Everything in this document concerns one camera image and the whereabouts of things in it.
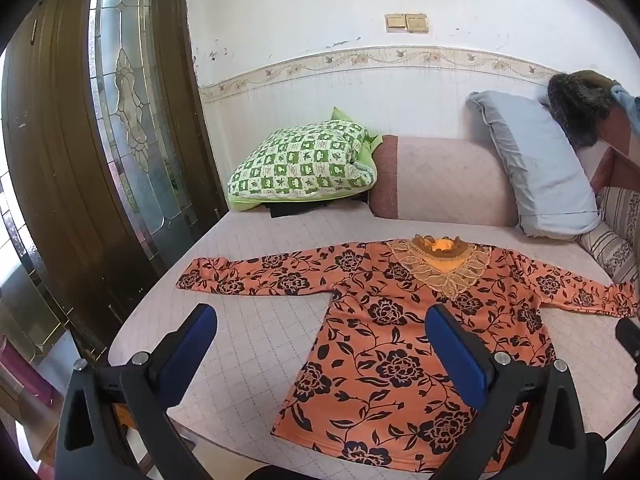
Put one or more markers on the dark furry garment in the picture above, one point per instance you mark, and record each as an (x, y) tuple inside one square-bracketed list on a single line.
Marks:
[(577, 102)]

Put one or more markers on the brown wooden headboard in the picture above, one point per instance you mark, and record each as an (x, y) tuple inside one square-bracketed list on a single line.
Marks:
[(622, 150)]

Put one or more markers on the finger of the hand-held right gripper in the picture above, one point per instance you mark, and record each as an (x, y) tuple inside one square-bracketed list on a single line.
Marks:
[(629, 345)]

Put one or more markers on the green checkered pillow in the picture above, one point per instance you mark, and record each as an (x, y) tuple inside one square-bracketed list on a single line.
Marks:
[(300, 162)]

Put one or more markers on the wooden door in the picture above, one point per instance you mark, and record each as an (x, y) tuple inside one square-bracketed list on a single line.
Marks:
[(60, 170)]

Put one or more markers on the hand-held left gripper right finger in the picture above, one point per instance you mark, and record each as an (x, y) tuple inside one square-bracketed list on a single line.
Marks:
[(456, 355)]

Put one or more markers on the double wall light switch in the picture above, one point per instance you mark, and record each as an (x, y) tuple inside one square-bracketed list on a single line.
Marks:
[(406, 22)]

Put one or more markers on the leaded glass door panel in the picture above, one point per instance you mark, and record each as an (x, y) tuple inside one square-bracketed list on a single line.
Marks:
[(135, 120)]

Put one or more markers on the light blue pillow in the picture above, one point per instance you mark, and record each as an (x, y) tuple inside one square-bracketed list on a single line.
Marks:
[(540, 170)]

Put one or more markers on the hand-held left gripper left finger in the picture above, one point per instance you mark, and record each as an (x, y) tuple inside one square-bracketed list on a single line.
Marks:
[(192, 342)]

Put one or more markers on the orange floral long-sleeve shirt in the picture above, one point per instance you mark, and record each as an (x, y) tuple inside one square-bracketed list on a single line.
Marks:
[(380, 340)]

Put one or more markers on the quilted pink mattress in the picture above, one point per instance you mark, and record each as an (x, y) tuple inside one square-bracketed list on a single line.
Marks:
[(250, 255)]

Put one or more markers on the striped floral pillow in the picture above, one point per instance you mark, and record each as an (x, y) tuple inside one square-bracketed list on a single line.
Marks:
[(612, 240)]

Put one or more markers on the pink bolster cushion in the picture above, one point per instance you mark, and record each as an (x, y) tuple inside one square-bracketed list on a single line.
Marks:
[(440, 180)]

